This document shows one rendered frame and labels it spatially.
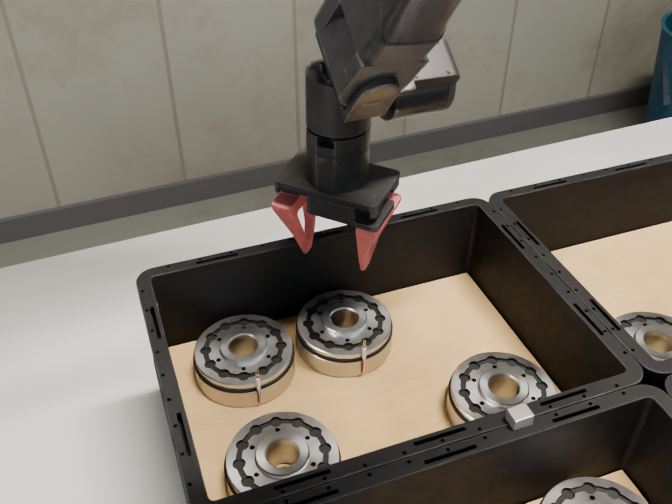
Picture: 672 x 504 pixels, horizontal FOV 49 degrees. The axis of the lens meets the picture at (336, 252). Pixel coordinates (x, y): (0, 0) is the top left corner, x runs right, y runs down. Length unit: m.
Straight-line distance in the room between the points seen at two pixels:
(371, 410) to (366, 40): 0.38
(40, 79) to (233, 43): 0.56
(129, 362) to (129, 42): 1.39
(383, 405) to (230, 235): 0.52
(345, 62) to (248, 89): 1.85
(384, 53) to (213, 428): 0.40
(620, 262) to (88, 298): 0.72
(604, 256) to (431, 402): 0.34
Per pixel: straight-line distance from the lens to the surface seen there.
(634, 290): 0.94
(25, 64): 2.26
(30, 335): 1.09
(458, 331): 0.84
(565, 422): 0.64
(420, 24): 0.51
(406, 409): 0.75
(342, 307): 0.80
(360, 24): 0.52
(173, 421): 0.63
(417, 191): 1.28
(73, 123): 2.34
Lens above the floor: 1.41
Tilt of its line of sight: 39 degrees down
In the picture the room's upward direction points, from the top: straight up
